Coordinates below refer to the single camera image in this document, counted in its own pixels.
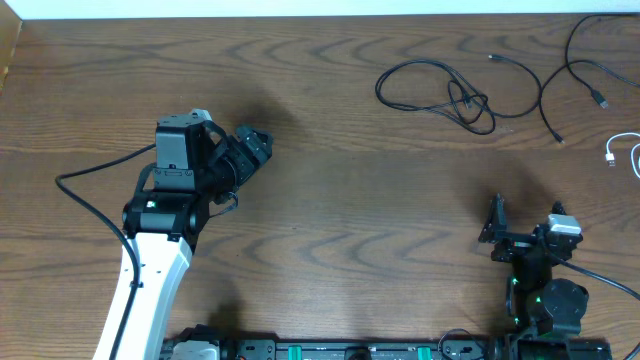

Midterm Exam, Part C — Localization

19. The white USB cable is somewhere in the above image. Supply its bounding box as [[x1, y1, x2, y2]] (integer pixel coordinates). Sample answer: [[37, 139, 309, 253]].
[[604, 131, 640, 180]]

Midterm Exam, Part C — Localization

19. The black USB cable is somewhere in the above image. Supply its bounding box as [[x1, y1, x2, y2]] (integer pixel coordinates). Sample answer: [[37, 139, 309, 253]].
[[538, 12, 640, 145], [374, 53, 544, 136]]

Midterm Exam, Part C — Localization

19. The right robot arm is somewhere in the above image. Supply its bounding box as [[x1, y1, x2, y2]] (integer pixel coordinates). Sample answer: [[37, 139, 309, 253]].
[[478, 194, 589, 359]]

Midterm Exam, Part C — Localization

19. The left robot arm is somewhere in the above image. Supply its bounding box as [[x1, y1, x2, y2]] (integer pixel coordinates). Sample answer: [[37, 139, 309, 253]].
[[94, 109, 274, 359]]

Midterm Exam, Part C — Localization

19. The wooden side panel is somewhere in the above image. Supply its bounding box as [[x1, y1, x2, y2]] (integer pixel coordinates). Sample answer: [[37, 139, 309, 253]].
[[0, 0, 23, 91]]

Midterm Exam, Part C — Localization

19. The right camera black cable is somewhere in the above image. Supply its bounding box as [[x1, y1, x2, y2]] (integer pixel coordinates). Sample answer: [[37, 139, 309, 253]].
[[539, 239, 640, 360]]

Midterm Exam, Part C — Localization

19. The camera black cable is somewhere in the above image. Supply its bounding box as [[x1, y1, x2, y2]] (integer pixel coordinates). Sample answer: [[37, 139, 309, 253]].
[[54, 143, 157, 360], [539, 239, 640, 360]]

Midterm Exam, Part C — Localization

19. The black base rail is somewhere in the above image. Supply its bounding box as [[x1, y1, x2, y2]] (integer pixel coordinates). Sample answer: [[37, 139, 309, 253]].
[[159, 325, 612, 360]]

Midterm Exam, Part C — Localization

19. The left camera black cable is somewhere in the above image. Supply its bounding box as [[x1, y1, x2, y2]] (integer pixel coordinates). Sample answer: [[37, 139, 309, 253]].
[[54, 143, 157, 360]]

